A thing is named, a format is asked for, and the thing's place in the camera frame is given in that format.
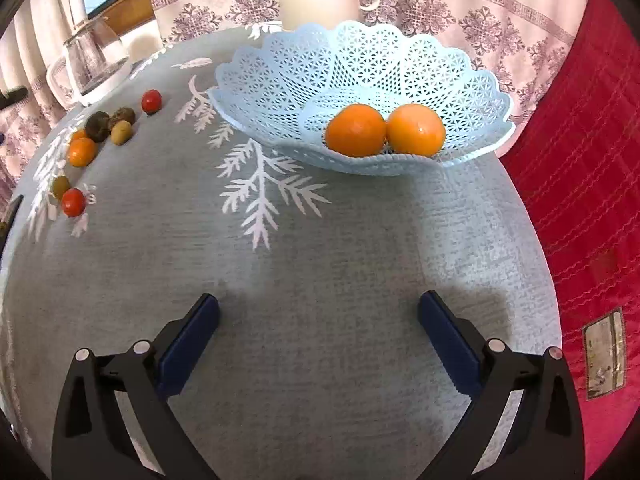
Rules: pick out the small orange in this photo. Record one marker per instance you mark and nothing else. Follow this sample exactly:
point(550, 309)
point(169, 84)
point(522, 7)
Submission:
point(82, 152)
point(77, 134)

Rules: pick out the red quilted blanket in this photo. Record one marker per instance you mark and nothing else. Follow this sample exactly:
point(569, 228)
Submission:
point(590, 160)

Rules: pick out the large brown round fruit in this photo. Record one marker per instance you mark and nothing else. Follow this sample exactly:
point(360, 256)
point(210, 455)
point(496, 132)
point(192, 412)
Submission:
point(97, 126)

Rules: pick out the blanket sewn label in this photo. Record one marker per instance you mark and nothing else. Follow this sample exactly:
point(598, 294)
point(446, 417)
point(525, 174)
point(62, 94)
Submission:
point(605, 355)

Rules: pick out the red cherry tomato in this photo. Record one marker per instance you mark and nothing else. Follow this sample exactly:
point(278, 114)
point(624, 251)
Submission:
point(73, 202)
point(151, 101)

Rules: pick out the large orange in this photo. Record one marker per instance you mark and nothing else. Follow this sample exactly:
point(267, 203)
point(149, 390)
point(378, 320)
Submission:
point(416, 130)
point(356, 130)

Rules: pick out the small brown round fruit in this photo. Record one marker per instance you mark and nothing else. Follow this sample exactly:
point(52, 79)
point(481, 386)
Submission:
point(123, 115)

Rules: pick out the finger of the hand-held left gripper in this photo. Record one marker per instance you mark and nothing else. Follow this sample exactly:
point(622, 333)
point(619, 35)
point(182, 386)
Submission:
point(12, 96)
point(10, 217)

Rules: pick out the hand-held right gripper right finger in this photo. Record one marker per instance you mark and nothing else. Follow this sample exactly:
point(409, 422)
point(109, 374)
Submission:
point(450, 345)

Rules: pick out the wooden windowsill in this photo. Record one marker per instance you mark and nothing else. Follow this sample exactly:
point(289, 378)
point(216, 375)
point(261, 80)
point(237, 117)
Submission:
point(125, 10)

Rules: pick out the patterned beige curtain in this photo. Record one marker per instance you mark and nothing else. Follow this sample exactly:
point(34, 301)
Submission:
point(30, 45)
point(450, 15)

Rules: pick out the yellow fruit at bottom edge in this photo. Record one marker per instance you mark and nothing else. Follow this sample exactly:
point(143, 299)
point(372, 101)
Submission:
point(121, 133)

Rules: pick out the light blue lace basket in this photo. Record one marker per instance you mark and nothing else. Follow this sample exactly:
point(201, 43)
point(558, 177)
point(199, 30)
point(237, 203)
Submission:
point(310, 75)

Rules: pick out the olive green round fruit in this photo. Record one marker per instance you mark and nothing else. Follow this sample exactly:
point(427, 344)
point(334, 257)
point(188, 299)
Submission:
point(61, 186)

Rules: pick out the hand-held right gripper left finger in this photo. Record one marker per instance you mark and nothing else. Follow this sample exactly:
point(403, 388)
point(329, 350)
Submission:
point(187, 350)

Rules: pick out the grey leaf-print tablecloth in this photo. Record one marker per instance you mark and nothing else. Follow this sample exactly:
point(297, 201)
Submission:
point(325, 260)

